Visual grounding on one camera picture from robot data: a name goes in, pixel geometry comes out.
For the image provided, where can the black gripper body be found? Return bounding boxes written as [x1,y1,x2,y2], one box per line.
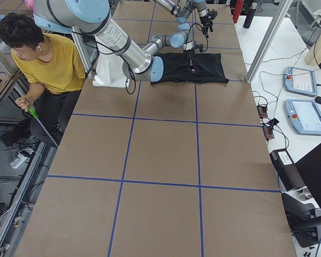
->
[199,9,218,37]
[183,42,203,74]

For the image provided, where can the black graphic t-shirt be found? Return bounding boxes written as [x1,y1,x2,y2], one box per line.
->
[155,52,229,84]

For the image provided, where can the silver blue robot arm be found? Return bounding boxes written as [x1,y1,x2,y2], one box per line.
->
[155,0,218,38]
[34,1,209,82]

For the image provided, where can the red cylinder bottle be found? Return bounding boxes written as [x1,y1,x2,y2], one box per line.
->
[233,0,244,24]

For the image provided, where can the black cylinder bottle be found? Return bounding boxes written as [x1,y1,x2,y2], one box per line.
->
[243,2,258,29]

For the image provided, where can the orange black connector strip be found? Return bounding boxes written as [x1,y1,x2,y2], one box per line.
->
[256,105,274,141]

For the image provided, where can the far blue teach pendant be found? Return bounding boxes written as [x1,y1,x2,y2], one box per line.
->
[284,66,318,97]

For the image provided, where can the blue teach pendant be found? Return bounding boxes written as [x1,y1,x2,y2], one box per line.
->
[284,99,321,135]
[284,66,318,97]

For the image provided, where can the near blue teach pendant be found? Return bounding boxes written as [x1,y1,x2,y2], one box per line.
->
[284,99,321,135]

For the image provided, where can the person in yellow shirt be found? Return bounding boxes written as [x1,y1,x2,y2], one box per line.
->
[0,13,86,147]

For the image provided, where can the black brown box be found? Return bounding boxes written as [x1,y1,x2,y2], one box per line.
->
[270,148,305,191]

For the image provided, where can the black monitor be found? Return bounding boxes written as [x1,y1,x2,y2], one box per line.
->
[295,143,321,208]

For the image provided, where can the white power strip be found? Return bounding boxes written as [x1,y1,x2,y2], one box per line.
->
[10,153,29,169]

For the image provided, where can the aluminium frame post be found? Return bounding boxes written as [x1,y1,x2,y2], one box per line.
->
[245,0,293,84]

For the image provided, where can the green handled tool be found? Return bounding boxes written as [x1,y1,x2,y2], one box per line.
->
[27,106,59,148]

